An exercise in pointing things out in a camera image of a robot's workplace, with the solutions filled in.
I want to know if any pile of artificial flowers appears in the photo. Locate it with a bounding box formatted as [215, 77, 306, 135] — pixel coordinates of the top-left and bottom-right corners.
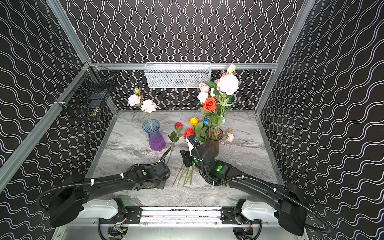
[173, 117, 234, 186]

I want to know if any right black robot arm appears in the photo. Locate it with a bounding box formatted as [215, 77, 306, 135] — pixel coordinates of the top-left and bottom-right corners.
[181, 135, 331, 236]

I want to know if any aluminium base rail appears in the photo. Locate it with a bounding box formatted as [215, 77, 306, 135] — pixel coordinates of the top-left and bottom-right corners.
[65, 205, 279, 228]

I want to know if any blue purple glass vase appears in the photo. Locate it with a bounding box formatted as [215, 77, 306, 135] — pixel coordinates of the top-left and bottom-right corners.
[142, 120, 166, 152]

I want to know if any smoky pink glass vase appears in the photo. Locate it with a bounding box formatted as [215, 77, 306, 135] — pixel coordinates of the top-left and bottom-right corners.
[205, 128, 224, 158]

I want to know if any pale pink flower spray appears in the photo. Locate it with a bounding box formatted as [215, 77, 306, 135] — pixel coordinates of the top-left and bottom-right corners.
[128, 88, 157, 131]

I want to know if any pink flower spray stem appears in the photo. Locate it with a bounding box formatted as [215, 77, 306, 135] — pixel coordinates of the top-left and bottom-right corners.
[197, 64, 240, 129]

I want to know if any black wire wall basket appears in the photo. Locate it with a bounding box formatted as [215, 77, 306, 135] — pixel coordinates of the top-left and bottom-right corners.
[59, 66, 118, 122]

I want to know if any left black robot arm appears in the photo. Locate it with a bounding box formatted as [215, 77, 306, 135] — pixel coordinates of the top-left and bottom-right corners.
[36, 160, 171, 227]

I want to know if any orange red rose stem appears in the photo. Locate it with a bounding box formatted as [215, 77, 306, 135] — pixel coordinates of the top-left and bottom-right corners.
[203, 97, 218, 129]

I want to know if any white mesh wall basket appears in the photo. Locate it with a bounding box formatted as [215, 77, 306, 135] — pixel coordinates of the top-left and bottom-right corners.
[145, 62, 212, 89]

